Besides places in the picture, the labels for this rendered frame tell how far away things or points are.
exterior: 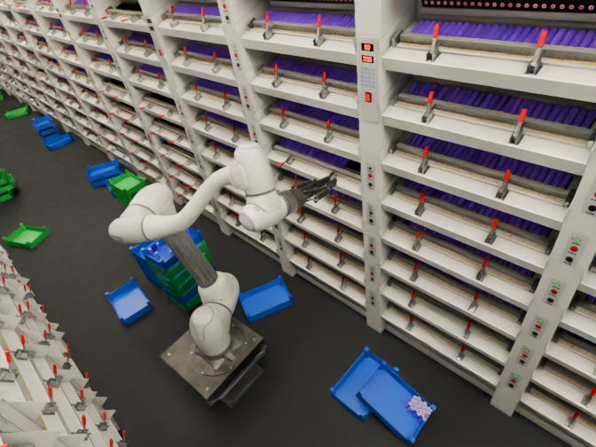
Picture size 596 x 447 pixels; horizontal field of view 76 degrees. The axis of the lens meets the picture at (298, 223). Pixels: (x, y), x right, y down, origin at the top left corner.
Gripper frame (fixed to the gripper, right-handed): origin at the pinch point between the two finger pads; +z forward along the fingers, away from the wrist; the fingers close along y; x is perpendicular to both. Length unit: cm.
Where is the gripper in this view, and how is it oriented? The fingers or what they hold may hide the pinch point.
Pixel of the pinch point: (326, 183)
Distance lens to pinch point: 151.6
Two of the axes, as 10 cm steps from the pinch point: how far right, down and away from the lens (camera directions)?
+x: 0.0, 8.5, 5.3
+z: 7.0, -3.8, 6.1
